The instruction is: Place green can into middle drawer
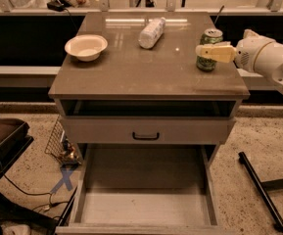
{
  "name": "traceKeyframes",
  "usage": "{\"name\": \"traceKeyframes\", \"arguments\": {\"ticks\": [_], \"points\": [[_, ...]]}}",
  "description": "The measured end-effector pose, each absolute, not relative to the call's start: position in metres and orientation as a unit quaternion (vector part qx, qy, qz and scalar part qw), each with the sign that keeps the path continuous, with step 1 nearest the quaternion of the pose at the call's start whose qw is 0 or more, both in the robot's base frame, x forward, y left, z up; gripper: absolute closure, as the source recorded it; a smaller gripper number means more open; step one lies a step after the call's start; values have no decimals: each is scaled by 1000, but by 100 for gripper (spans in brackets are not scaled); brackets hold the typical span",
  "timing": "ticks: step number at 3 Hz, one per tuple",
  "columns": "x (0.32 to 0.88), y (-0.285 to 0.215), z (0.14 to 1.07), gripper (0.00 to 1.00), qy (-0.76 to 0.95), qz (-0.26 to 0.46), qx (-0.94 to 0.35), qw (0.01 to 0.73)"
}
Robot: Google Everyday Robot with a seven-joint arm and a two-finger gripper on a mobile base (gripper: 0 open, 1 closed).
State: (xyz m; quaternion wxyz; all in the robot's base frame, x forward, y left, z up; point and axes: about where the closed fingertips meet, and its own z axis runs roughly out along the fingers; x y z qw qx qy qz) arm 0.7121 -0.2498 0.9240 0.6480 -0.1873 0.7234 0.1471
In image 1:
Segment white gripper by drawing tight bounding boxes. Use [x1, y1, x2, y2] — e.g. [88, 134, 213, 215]
[196, 29, 274, 72]

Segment green soda can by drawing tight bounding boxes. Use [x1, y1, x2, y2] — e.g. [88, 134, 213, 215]
[196, 27, 223, 71]

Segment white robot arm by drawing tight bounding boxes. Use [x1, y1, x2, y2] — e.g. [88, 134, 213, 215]
[196, 29, 283, 95]

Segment open grey bottom drawer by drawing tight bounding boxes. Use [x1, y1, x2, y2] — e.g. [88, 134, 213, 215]
[56, 145, 235, 235]

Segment clear plastic water bottle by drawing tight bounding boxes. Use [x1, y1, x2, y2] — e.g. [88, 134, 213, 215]
[138, 17, 165, 49]

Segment white paper bowl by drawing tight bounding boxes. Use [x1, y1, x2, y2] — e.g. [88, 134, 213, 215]
[65, 34, 108, 62]

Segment black metal stand leg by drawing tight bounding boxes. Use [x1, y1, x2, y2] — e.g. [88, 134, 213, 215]
[238, 152, 283, 233]

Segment black power adapter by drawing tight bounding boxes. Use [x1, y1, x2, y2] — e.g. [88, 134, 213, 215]
[47, 1, 65, 12]

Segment blue tape cross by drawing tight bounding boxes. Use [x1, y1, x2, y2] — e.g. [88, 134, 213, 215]
[51, 164, 78, 194]

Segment dark brown tray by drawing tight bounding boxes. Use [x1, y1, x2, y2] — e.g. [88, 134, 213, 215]
[0, 118, 29, 164]

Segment closed drawer with black handle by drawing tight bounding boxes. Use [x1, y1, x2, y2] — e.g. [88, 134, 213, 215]
[61, 117, 235, 145]

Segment wire mesh basket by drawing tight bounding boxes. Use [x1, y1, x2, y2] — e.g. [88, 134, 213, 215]
[44, 117, 80, 165]

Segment black floor cable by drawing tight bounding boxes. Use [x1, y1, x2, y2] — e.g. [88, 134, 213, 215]
[3, 174, 70, 219]

